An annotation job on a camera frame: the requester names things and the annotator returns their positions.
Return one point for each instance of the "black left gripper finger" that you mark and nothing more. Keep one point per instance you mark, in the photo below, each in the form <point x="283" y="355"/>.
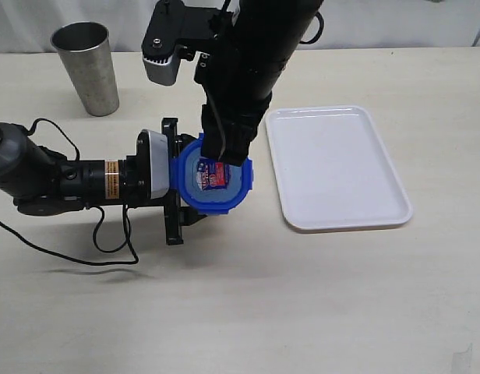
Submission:
<point x="183" y="140"/>
<point x="189" y="216"/>

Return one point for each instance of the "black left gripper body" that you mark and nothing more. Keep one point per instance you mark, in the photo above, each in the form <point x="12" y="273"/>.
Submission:
<point x="138" y="182"/>

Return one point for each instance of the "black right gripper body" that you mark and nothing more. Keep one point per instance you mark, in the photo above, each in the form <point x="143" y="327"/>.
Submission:
<point x="239" y="101"/>

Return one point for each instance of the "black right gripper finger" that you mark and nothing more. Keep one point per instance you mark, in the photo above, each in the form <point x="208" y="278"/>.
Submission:
<point x="213" y="132"/>
<point x="238" y="138"/>

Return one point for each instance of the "blue plastic container lid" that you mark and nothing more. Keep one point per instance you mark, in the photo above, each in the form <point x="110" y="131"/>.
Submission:
<point x="211" y="187"/>

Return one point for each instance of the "stainless steel tumbler cup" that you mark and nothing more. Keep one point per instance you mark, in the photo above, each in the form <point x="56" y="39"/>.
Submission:
<point x="85" y="52"/>

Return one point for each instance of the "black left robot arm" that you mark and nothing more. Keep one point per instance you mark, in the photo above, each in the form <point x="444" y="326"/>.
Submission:
<point x="45" y="183"/>

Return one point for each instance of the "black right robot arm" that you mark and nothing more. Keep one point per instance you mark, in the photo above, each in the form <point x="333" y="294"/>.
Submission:
<point x="239" y="74"/>

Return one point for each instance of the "white rectangular plastic tray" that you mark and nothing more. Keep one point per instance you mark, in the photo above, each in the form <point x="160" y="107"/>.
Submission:
<point x="333" y="171"/>

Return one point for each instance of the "white backdrop curtain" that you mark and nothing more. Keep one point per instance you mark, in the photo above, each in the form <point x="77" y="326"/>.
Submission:
<point x="27" y="26"/>

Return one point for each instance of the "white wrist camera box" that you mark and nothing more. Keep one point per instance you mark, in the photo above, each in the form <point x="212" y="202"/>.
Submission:
<point x="159" y="163"/>

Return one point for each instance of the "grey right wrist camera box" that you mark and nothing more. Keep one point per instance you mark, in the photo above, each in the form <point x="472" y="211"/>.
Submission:
<point x="160" y="68"/>

